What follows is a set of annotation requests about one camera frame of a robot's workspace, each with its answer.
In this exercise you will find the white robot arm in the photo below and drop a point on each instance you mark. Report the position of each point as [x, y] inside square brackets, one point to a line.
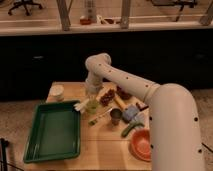
[175, 136]

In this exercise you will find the dark brown bowl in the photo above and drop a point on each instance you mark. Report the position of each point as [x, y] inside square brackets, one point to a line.
[123, 95]

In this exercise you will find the red bowl on shelf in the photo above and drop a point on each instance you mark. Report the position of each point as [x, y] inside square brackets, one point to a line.
[85, 21]

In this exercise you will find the small paint brush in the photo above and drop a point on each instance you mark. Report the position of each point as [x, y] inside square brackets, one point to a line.
[94, 121]

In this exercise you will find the white black dish brush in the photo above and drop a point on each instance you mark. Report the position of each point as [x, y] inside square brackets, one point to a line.
[81, 105]

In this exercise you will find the wooden block black handle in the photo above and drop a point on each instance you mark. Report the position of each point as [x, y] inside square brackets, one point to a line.
[141, 108]

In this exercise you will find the white bottle on shelf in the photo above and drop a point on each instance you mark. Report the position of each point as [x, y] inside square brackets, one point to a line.
[90, 10]

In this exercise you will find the small metal cup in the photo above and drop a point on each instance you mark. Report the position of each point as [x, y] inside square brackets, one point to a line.
[116, 115]

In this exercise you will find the green plastic tray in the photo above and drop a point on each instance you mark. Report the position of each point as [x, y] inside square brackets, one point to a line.
[55, 133]

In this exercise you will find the orange plastic bowl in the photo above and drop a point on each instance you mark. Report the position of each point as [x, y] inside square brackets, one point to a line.
[140, 144]

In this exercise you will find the yellow wooden rolling pin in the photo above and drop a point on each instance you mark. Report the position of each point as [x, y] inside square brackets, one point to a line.
[120, 102]

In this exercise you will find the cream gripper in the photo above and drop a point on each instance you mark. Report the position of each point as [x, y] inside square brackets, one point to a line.
[92, 91]

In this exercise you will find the green plastic cup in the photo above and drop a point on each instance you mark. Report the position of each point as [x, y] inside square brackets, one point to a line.
[92, 106]

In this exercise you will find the blue grey cloth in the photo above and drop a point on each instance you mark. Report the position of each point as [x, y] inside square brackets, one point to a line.
[129, 113]

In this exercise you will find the brown grape bunch toy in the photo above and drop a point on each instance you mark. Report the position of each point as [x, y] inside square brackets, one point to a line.
[107, 97]

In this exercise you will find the black stand bottom left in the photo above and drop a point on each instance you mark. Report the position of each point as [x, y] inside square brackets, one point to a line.
[3, 157]

